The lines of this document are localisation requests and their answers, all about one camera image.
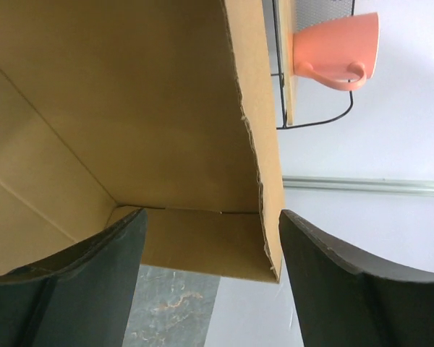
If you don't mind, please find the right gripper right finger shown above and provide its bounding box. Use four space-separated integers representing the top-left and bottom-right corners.
279 210 434 346

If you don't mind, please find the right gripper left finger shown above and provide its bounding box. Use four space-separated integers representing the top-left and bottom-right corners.
0 209 148 346

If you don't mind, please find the brown cardboard box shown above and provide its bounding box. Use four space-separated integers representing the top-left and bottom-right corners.
0 1 284 283

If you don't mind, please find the black wire shelf rack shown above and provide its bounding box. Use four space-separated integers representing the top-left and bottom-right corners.
270 1 373 130

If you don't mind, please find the pink ceramic mug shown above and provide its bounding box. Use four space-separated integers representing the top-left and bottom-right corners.
289 12 380 91

